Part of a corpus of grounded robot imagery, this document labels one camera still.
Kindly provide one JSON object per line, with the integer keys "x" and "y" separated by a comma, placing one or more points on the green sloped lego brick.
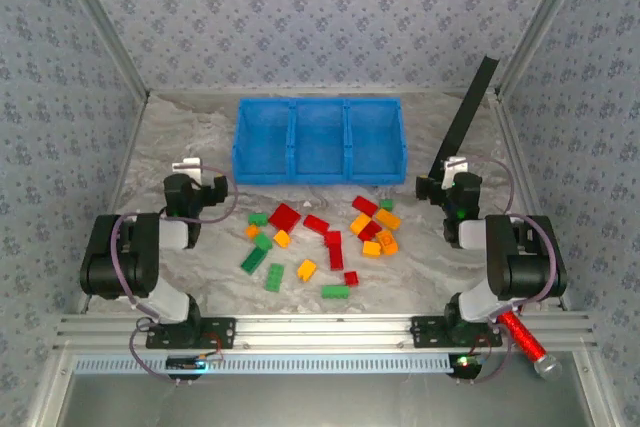
{"x": 386, "y": 205}

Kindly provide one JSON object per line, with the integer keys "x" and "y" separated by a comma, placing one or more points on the long yellow lego brick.
{"x": 388, "y": 218}

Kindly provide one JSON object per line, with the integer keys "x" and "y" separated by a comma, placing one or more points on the orange printed lego brick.
{"x": 388, "y": 242}

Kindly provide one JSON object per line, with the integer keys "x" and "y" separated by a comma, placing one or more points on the long green lego brick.
{"x": 254, "y": 261}
{"x": 335, "y": 292}
{"x": 274, "y": 278}

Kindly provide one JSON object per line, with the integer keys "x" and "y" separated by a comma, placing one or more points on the large red lego brick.
{"x": 284, "y": 218}

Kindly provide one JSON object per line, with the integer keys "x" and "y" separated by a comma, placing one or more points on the small red lego brick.
{"x": 332, "y": 238}
{"x": 351, "y": 278}

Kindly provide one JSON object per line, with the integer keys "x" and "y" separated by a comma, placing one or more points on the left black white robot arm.
{"x": 167, "y": 299}

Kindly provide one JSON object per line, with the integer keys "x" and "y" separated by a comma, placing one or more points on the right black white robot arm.
{"x": 475, "y": 299}

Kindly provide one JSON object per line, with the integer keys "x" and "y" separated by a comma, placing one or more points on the small orange lego brick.
{"x": 252, "y": 231}

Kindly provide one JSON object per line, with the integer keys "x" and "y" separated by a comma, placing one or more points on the black flat bar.
{"x": 468, "y": 107}

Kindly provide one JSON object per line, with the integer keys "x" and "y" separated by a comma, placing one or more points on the blue plastic bin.
{"x": 375, "y": 142}
{"x": 320, "y": 142}
{"x": 262, "y": 142}

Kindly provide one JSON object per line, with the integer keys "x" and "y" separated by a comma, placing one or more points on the red glitter toy microphone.
{"x": 520, "y": 334}

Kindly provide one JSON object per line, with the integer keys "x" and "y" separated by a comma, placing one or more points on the small electronics board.
{"x": 187, "y": 363}
{"x": 465, "y": 363}

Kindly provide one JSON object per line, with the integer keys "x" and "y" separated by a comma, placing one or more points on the grey metal panel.
{"x": 320, "y": 402}

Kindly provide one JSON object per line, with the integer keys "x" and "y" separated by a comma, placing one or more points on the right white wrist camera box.
{"x": 456, "y": 164}

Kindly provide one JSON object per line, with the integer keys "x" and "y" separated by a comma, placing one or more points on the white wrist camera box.
{"x": 186, "y": 165}
{"x": 456, "y": 164}

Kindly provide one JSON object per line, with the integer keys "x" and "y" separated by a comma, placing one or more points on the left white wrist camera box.
{"x": 186, "y": 165}

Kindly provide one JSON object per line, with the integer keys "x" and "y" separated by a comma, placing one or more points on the aluminium side rail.
{"x": 510, "y": 132}
{"x": 131, "y": 147}

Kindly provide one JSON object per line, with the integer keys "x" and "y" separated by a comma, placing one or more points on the aluminium frame post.
{"x": 539, "y": 22}
{"x": 106, "y": 22}

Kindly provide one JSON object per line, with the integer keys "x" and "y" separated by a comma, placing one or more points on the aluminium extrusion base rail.
{"x": 325, "y": 332}

